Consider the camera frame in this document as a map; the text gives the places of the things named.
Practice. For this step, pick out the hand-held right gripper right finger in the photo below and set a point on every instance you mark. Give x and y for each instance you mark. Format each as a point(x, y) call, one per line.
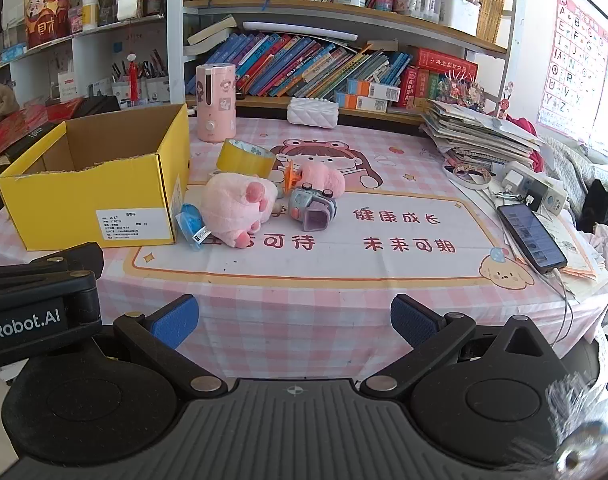
point(413, 321)

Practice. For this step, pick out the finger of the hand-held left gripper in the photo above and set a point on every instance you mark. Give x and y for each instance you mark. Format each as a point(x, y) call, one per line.
point(49, 266)

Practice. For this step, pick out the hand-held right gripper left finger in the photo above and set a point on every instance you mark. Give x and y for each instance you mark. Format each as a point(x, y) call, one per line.
point(176, 321)

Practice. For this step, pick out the yellow cardboard box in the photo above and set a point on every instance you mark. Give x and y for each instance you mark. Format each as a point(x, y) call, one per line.
point(84, 185)

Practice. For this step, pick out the blue correction tape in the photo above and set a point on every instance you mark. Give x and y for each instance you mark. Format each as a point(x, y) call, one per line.
point(190, 222)

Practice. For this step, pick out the yellow tape roll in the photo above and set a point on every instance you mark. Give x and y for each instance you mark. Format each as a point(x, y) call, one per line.
point(234, 160)

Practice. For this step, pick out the orange hair clip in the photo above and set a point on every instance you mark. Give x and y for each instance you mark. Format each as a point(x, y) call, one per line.
point(290, 176)

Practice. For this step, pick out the pink printed tablecloth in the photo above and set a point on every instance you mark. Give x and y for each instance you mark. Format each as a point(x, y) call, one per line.
point(334, 272)

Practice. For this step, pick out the black case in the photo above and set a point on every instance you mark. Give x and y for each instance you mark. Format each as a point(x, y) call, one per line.
point(36, 135)

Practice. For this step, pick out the black smartphone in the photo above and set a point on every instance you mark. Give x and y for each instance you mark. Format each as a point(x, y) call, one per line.
point(531, 240)

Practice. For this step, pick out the white charger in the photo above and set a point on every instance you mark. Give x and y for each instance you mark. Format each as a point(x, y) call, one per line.
point(516, 177)

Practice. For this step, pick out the loose paper sheets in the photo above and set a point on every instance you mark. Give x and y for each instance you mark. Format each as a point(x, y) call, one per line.
point(578, 255)

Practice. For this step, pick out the white power cube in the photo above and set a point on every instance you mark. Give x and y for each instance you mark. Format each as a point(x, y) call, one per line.
point(546, 195)

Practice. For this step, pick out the stack of papers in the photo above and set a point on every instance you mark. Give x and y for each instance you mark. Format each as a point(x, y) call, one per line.
point(478, 135)

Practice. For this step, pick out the white pen cups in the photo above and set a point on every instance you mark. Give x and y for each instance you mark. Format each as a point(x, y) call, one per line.
point(154, 90)

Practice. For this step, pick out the red tassel ornament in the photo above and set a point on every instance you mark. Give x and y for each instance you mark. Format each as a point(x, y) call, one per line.
point(132, 77)

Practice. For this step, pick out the pink humidifier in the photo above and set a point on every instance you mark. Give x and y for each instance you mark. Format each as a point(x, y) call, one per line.
point(214, 105)

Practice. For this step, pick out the grey blanket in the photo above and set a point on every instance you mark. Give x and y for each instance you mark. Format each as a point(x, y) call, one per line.
point(566, 160)

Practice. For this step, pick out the black bag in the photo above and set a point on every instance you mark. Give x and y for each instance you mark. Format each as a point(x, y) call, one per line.
point(603, 205)

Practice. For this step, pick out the white shelf unit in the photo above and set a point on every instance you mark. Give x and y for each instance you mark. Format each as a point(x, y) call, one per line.
point(84, 45)

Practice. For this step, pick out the orange blue carton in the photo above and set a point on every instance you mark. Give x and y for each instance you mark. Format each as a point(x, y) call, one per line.
point(373, 90)
point(359, 104)

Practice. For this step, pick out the pink cloth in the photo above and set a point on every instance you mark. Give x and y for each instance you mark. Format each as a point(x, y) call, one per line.
point(526, 126)

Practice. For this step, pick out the white quilted pouch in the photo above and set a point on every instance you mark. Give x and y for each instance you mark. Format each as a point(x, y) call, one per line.
point(311, 115)

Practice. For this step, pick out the acrylic figure stands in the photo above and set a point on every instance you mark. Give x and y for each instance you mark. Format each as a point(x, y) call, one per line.
point(461, 92)

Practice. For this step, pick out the small cartoon figure stand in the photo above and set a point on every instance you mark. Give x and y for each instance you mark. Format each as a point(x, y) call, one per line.
point(505, 105)

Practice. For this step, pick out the wealth god paper container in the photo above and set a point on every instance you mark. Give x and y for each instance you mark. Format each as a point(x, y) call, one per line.
point(46, 17)

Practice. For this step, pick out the white bottle yellow label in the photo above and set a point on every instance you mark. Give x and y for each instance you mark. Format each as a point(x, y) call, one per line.
point(90, 12)

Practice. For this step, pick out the thick red dictionary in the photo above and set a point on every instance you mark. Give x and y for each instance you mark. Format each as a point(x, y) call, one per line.
point(443, 62)

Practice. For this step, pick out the row of leaning blue books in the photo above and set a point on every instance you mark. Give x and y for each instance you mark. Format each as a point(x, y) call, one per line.
point(294, 67)

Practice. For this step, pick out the lying beige books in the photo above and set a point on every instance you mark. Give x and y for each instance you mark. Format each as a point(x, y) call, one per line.
point(211, 35)

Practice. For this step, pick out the white pen box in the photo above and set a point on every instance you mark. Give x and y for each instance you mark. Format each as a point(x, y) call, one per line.
point(458, 12)

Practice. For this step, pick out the white rolled paper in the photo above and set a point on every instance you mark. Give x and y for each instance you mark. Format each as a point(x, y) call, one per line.
point(299, 30)

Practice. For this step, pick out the wooden bookshelf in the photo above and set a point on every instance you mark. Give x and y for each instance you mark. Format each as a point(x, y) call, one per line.
point(334, 12)

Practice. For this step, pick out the set of yellow books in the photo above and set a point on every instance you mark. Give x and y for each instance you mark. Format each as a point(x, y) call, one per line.
point(492, 5)

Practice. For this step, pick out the alphabet wall poster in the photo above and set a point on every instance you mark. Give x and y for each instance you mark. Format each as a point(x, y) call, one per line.
point(573, 65)

